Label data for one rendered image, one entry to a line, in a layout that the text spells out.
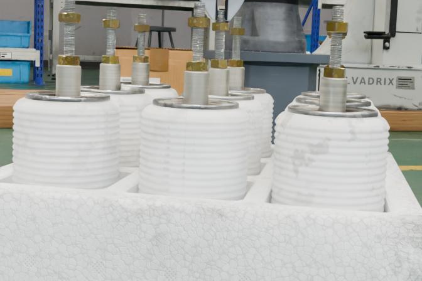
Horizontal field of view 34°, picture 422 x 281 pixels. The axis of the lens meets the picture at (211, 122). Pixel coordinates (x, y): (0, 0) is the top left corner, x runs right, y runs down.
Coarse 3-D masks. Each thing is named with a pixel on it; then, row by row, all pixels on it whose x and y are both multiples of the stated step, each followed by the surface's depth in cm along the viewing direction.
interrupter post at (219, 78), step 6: (210, 72) 72; (216, 72) 71; (222, 72) 71; (228, 72) 72; (210, 78) 72; (216, 78) 71; (222, 78) 71; (228, 78) 72; (210, 84) 72; (216, 84) 71; (222, 84) 72; (228, 84) 72; (210, 90) 72; (216, 90) 72; (222, 90) 72; (228, 90) 72
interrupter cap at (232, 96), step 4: (232, 92) 76; (208, 96) 69; (212, 96) 69; (216, 96) 69; (220, 96) 69; (224, 96) 69; (228, 96) 69; (232, 96) 69; (236, 96) 70; (240, 96) 70; (244, 96) 70; (248, 96) 71; (252, 96) 71
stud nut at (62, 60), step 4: (60, 56) 62; (64, 56) 62; (68, 56) 62; (72, 56) 62; (76, 56) 62; (60, 60) 62; (64, 60) 62; (68, 60) 62; (72, 60) 62; (76, 60) 62; (60, 64) 62; (64, 64) 62; (68, 64) 62; (72, 64) 62; (76, 64) 62
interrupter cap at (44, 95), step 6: (30, 96) 60; (36, 96) 60; (42, 96) 60; (48, 96) 60; (54, 96) 64; (84, 96) 65; (90, 96) 64; (96, 96) 63; (102, 96) 64; (108, 96) 63
